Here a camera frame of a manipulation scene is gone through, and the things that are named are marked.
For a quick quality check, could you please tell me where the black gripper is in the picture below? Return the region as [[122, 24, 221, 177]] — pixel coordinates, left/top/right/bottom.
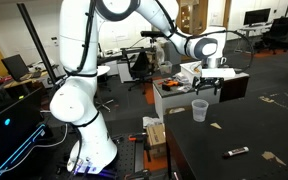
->
[[193, 77, 223, 95]]

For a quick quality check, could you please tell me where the clear plastic measuring cup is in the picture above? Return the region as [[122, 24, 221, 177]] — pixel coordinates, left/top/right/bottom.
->
[[191, 99, 209, 122]]

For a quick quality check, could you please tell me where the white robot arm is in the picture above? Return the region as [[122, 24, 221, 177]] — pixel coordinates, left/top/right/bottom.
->
[[50, 0, 226, 174]]

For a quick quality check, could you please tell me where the white cabinet with dark top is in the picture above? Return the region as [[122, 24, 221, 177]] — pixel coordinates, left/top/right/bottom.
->
[[153, 73, 250, 120]]

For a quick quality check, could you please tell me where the orange black clamp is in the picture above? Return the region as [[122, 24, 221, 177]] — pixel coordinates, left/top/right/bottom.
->
[[162, 80, 179, 91]]

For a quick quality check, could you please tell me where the black office chair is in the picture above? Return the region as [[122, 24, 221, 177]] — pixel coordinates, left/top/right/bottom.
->
[[127, 52, 154, 91]]

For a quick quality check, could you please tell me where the small open cardboard box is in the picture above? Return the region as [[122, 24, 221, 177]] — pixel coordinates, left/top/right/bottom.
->
[[146, 124, 166, 158]]

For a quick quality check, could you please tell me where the brown Expo marker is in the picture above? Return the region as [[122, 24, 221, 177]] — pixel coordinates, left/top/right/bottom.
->
[[223, 146, 249, 158]]

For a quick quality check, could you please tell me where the black laptop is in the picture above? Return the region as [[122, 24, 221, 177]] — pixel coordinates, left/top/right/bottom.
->
[[2, 54, 31, 82]]

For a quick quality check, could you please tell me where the black diagonal pole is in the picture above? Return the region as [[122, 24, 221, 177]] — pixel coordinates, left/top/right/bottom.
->
[[17, 3, 57, 85]]

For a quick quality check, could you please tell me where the black controller box blue light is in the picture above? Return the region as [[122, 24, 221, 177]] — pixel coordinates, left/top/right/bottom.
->
[[0, 89, 45, 176]]

